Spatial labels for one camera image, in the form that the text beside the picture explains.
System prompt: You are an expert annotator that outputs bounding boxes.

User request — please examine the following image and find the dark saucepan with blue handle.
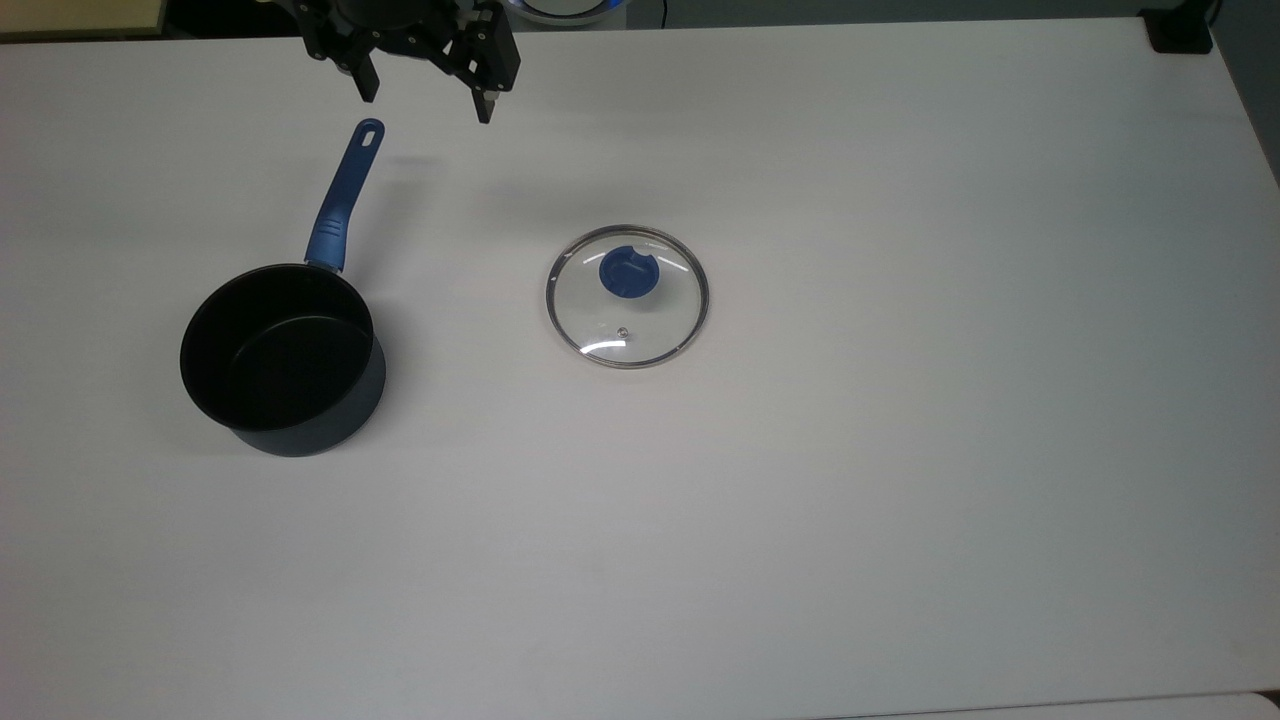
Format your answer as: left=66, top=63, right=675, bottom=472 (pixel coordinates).
left=179, top=118, right=388, bottom=459

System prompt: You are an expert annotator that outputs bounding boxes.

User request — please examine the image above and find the yellowish wooden board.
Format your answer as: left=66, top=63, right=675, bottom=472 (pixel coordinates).
left=0, top=0, right=167, bottom=43

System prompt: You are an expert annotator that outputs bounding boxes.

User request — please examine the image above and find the black table clamp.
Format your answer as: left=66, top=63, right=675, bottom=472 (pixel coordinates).
left=1140, top=0, right=1223, bottom=56

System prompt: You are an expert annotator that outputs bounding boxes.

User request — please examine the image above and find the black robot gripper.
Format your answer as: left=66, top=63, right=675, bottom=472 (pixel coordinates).
left=292, top=0, right=522, bottom=125

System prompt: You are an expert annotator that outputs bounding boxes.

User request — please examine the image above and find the glass lid with blue knob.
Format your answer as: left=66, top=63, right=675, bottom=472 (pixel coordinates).
left=545, top=225, right=711, bottom=370

